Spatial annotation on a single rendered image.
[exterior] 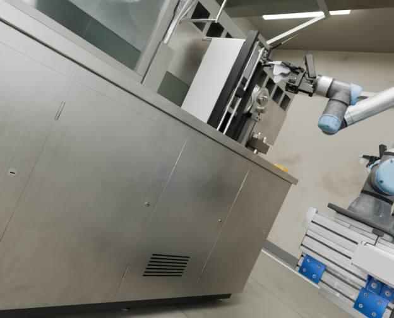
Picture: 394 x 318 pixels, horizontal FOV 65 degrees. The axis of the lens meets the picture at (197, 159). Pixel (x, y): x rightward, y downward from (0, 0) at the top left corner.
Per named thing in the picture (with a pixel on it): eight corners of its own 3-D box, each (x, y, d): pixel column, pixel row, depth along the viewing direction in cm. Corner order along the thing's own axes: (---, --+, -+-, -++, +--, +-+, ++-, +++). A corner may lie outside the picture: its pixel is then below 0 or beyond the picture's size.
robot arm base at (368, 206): (392, 231, 120) (403, 207, 120) (381, 224, 110) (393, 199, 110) (353, 214, 131) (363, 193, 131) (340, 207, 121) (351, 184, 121)
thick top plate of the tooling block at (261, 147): (254, 147, 196) (258, 138, 196) (209, 131, 223) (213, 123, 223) (266, 154, 208) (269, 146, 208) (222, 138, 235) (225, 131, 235)
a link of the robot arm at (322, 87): (334, 74, 116) (331, 84, 124) (322, 70, 118) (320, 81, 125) (326, 91, 115) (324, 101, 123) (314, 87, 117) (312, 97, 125)
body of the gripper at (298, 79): (283, 81, 121) (313, 90, 117) (292, 62, 122) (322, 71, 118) (283, 90, 128) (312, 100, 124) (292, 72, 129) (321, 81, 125)
